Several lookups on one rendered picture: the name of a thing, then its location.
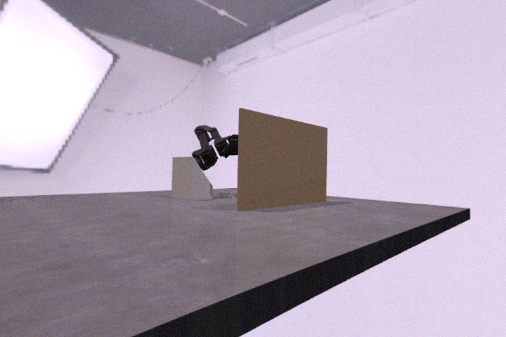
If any brown flat board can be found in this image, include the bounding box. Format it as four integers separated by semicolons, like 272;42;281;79
237;108;327;211

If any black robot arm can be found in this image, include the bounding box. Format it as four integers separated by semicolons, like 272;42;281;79
192;125;238;171

